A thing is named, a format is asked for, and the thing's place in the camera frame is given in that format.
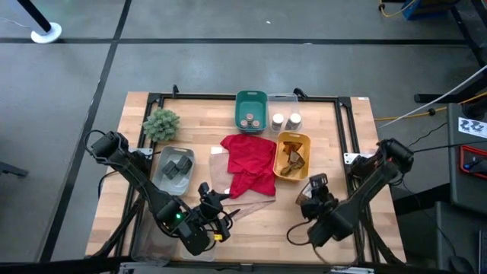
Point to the black crossbar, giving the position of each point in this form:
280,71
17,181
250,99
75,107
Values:
57,266

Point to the black pole with white base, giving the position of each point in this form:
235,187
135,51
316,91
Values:
46,36

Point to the black aluminium table frame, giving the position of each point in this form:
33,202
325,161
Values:
198,96

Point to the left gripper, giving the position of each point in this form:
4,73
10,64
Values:
217,224

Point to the dark grey box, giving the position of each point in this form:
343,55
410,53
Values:
456,228

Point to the black computer mouse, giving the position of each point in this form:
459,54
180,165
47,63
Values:
460,265

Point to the white-lid spice jar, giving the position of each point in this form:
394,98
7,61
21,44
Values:
277,118
294,118

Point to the red cloth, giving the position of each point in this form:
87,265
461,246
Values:
247,160

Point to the brown spice glass jar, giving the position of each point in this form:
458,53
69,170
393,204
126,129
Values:
249,116
244,123
255,124

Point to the white sticker with black print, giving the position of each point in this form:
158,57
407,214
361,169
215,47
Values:
472,127

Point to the grey plastic bin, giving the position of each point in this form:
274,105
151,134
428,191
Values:
173,186

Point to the silver mounting plate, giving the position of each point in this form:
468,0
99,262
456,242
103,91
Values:
352,157
144,151

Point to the teal plastic bin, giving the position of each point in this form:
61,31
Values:
251,102

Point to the black metal stand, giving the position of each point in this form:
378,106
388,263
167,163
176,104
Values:
473,38

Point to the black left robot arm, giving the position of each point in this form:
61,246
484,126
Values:
137,179

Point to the brown spice packet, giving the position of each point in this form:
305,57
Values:
296,160
292,146
288,170

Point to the red-framed device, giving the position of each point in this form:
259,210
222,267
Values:
473,163

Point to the black equipment cabinet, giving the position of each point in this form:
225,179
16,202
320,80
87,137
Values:
454,171

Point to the yellow plastic bin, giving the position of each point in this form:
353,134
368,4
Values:
304,167

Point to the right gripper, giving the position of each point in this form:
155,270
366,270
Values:
321,203

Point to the green artificial plant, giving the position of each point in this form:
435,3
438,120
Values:
161,125

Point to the black furniture foot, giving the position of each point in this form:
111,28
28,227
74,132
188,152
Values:
13,169

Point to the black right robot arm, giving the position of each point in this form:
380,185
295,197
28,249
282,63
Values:
365,186

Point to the blue box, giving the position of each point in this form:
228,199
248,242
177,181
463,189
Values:
422,9

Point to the smoky clear plastic bin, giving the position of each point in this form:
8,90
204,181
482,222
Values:
146,243

